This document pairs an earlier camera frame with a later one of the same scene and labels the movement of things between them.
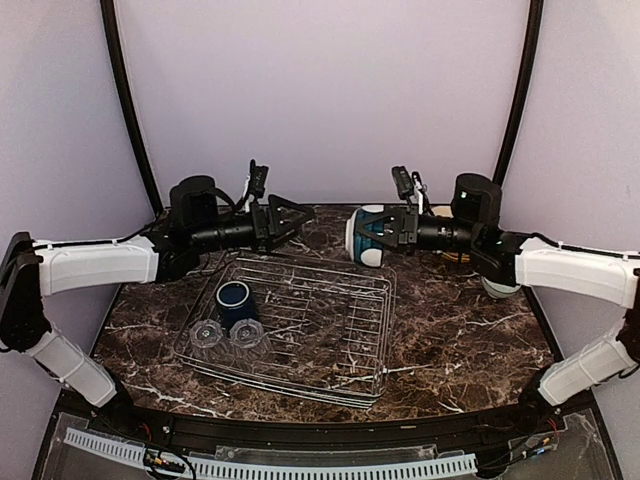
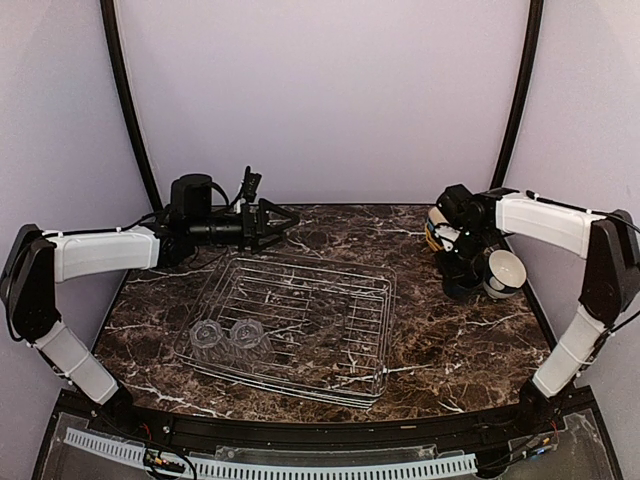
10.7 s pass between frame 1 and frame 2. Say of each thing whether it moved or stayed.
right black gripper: moved
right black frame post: stayed
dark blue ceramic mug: moved
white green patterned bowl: stayed
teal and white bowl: moved
